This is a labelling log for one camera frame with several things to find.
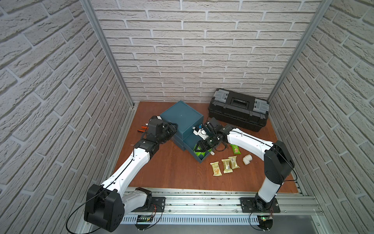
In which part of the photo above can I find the teal drawer cabinet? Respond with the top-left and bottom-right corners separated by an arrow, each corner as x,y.
160,100 -> 204,151

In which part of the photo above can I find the green cookie packet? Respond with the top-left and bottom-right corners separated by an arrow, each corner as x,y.
195,152 -> 205,159
230,144 -> 241,155

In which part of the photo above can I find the yellow cookie packet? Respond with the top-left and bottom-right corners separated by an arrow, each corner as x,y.
229,156 -> 240,170
222,159 -> 233,174
210,161 -> 222,176

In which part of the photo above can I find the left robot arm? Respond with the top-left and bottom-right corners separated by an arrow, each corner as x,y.
84,116 -> 178,232

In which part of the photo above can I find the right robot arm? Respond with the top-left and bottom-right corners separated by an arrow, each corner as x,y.
192,118 -> 295,210

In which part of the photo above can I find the black plastic toolbox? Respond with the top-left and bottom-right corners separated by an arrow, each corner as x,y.
208,89 -> 269,132

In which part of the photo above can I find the white pipe fitting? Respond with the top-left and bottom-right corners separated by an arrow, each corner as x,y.
243,155 -> 253,165

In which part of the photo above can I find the left controller board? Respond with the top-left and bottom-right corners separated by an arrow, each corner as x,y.
135,215 -> 154,231

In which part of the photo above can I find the controller board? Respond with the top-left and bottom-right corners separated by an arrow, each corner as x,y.
135,215 -> 154,231
257,215 -> 273,231

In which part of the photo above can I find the right controller board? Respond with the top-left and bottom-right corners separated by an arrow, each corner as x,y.
257,215 -> 273,231

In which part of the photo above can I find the left corner aluminium profile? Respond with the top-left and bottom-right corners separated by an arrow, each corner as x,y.
81,0 -> 135,108

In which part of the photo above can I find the corner aluminium profile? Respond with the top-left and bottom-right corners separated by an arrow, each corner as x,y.
267,0 -> 333,102
81,0 -> 135,108

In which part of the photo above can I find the right corner aluminium profile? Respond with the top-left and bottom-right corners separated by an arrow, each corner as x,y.
267,0 -> 333,102

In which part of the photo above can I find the orange handled pipe wrench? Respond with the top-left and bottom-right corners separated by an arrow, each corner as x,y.
137,126 -> 148,133

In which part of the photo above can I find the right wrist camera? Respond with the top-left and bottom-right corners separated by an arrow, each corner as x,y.
193,127 -> 209,140

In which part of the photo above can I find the aluminium mounting rail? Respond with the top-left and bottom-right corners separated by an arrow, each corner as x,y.
148,188 -> 322,215

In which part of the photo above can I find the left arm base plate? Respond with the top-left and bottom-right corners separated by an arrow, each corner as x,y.
133,197 -> 166,213

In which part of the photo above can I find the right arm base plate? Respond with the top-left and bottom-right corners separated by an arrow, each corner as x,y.
239,197 -> 281,214

